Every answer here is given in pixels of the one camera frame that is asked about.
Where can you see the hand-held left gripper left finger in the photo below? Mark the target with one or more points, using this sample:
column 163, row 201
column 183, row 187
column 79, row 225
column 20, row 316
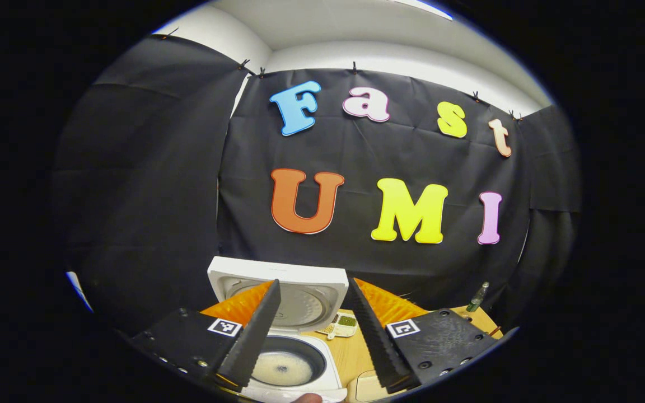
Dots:
column 255, row 336

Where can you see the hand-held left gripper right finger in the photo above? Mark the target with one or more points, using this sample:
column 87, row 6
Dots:
column 375, row 341

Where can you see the white rice cooker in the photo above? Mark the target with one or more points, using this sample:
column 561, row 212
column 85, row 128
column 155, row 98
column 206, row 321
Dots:
column 300, row 268

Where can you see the divided seasoning dish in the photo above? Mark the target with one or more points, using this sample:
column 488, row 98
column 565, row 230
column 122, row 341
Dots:
column 345, row 324

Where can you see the green plastic bottle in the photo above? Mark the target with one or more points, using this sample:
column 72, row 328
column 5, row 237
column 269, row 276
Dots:
column 476, row 299

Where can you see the black backdrop cloth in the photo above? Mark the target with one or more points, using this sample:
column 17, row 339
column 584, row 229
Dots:
column 188, row 196

